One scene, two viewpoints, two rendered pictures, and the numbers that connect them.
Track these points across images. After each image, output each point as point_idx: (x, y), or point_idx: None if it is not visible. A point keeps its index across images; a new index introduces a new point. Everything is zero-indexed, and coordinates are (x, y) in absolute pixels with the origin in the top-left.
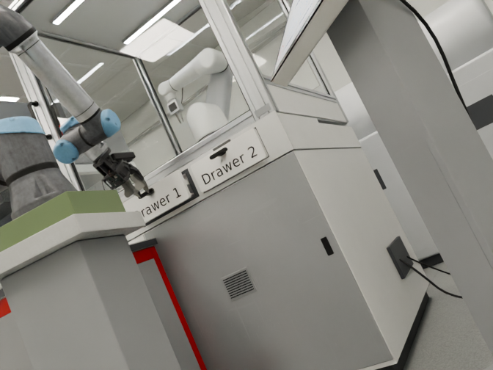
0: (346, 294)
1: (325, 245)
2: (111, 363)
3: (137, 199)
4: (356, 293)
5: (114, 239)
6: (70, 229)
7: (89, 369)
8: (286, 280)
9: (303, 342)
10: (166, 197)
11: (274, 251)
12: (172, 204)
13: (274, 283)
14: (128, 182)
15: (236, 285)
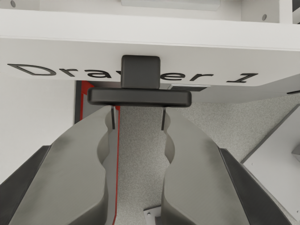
0: (260, 97)
1: (297, 92)
2: None
3: (37, 49)
4: (267, 98)
5: None
6: None
7: None
8: (234, 92)
9: (202, 99)
10: (196, 75)
11: (253, 86)
12: (196, 82)
13: (222, 91)
14: (107, 204)
15: (185, 89)
